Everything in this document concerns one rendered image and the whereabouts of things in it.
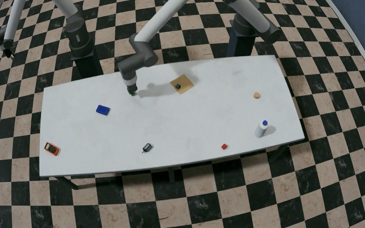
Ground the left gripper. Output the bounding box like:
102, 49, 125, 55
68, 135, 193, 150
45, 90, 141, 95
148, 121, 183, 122
122, 74, 138, 94

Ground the orange pocket multimeter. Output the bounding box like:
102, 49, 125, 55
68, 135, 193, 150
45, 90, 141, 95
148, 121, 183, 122
44, 142, 59, 156

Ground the white bottle with blue cap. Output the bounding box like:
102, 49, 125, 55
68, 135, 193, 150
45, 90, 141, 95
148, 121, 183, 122
255, 120, 269, 138

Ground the tan flat mat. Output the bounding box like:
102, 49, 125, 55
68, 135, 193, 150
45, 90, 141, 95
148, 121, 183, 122
170, 74, 195, 95

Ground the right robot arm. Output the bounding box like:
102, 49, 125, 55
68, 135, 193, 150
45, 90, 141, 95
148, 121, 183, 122
0, 0, 94, 58

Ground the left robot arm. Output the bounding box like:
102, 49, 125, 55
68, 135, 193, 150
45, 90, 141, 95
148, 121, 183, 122
117, 0, 281, 80

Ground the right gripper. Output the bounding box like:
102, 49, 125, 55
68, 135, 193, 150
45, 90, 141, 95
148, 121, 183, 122
0, 44, 15, 60

